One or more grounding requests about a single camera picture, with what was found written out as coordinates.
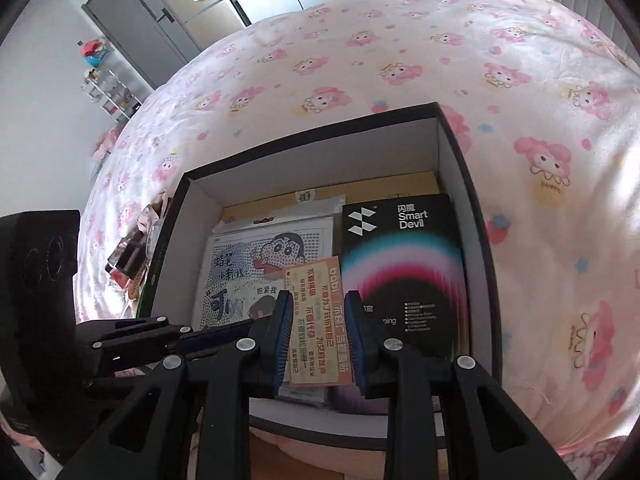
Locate black cardboard box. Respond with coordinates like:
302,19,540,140
137,101,503,453

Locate pink printed blanket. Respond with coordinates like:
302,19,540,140
75,0,640,480

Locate orange printed card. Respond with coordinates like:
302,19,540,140
282,256,357,388

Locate red and blue toys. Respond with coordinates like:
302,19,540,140
80,39,112,68

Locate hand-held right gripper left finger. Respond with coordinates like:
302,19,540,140
57,290,296,480

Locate silver cabinet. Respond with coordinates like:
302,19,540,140
161,0,251,52

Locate black gradient box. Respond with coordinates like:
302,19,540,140
341,192,471,361

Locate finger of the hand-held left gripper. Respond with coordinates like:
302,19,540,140
90,316,193,376
177,319,256,361

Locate white shelf rack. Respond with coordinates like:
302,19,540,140
80,67,143,121

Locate white plastic packet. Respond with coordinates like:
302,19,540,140
220,187,346,227

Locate grey door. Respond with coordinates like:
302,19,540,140
82,0,203,88

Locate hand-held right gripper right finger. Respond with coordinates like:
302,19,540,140
342,290,576,480

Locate orange comb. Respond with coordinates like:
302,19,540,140
125,266,151,306

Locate cartoon print packet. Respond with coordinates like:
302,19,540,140
192,215,335,333

